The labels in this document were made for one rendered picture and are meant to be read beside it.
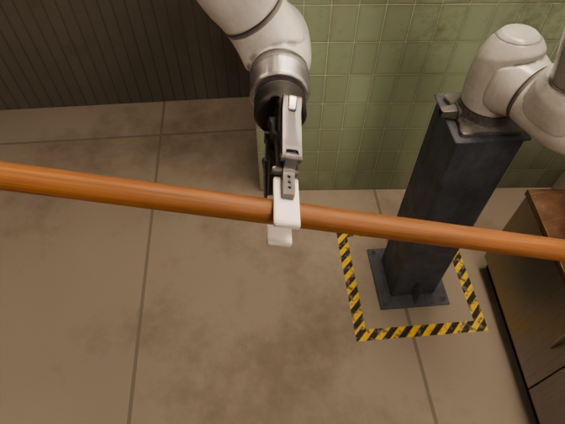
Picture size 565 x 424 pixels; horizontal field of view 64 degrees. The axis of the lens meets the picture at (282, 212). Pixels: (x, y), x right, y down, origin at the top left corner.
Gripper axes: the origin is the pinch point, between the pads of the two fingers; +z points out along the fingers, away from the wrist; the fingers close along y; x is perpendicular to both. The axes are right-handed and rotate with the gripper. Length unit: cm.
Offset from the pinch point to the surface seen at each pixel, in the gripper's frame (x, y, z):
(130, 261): 36, 161, -80
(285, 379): -36, 143, -22
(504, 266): -122, 98, -60
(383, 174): -86, 119, -123
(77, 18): 82, 113, -197
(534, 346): -122, 97, -26
